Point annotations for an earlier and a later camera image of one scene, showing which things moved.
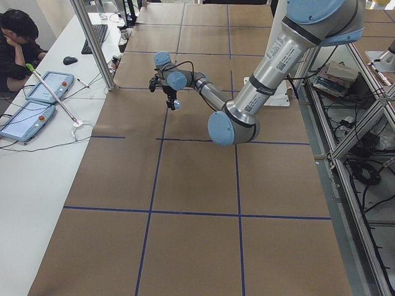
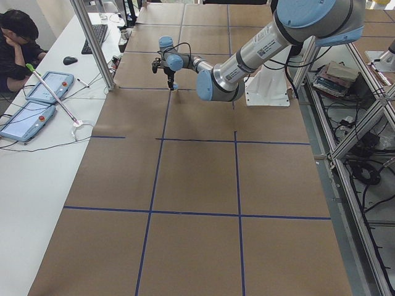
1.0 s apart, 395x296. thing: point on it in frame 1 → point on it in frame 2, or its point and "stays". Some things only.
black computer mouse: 68,60 stays
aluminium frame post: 94,44 stays
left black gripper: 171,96 → 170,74
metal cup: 124,34 stays
